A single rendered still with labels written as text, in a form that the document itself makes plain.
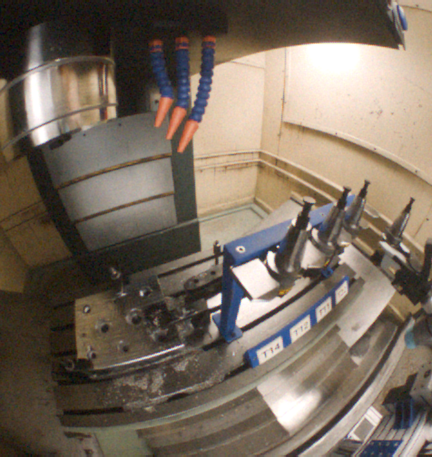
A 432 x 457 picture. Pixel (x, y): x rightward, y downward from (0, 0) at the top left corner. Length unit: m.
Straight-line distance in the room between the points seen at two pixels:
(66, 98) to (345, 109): 1.00
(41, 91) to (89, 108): 0.05
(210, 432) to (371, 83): 1.44
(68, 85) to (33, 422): 1.10
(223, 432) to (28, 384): 0.84
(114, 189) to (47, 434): 1.13
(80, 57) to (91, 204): 0.63
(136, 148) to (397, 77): 1.10
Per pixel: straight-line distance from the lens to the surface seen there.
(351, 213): 0.42
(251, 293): 0.24
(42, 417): 1.06
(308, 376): 0.75
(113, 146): 0.68
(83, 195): 0.75
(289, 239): 0.23
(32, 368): 1.09
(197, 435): 0.72
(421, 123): 0.93
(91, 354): 0.55
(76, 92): 0.19
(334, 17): 0.23
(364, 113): 0.98
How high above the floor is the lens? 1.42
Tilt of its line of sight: 39 degrees down
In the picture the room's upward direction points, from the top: straight up
